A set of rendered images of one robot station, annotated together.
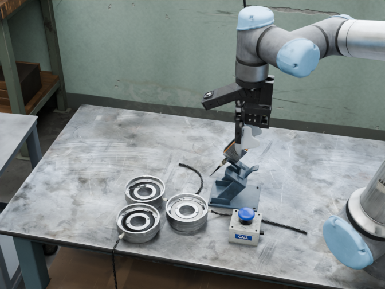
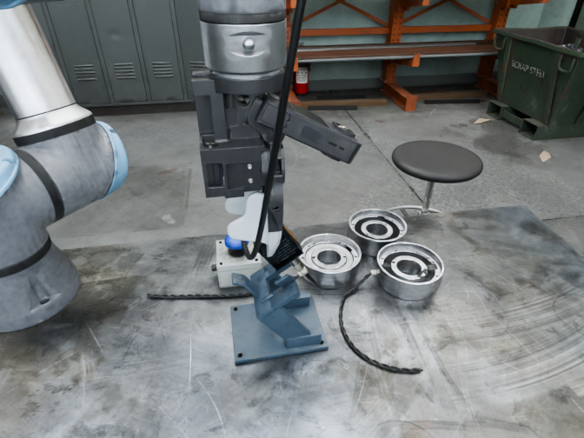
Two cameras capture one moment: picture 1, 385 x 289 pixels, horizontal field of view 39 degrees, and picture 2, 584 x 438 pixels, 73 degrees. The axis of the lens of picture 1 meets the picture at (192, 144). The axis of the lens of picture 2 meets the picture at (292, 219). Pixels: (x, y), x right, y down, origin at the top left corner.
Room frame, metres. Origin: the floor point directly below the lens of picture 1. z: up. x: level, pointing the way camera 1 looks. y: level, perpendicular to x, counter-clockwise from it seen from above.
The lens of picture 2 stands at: (1.46, -0.24, 1.25)
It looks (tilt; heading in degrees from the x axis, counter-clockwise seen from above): 34 degrees down; 158
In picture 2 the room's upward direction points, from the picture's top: straight up
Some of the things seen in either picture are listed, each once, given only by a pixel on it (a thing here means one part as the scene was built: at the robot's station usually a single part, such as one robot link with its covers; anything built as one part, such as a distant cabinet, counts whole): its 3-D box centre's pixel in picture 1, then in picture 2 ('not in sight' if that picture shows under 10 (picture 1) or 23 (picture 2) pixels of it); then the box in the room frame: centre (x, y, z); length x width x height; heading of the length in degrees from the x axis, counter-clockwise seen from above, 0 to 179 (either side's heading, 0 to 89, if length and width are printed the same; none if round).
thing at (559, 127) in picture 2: not in sight; (557, 82); (-0.82, 3.04, 0.35); 1.04 x 0.74 x 0.70; 168
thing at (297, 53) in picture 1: (294, 50); not in sight; (1.02, -0.21, 1.26); 0.11 x 0.11 x 0.08; 37
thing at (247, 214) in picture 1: (246, 219); (237, 248); (0.96, -0.13, 0.85); 0.04 x 0.04 x 0.05
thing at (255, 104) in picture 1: (252, 99); (242, 131); (1.09, -0.14, 1.10); 0.09 x 0.08 x 0.12; 79
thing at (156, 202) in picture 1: (145, 194); (408, 270); (1.08, 0.12, 0.82); 0.10 x 0.10 x 0.04
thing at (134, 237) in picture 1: (138, 223); (376, 233); (0.97, 0.13, 0.82); 0.10 x 0.10 x 0.04
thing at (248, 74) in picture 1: (252, 67); (245, 47); (1.09, -0.13, 1.18); 0.08 x 0.08 x 0.05
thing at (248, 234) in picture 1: (247, 227); (235, 261); (0.96, -0.13, 0.82); 0.08 x 0.07 x 0.05; 78
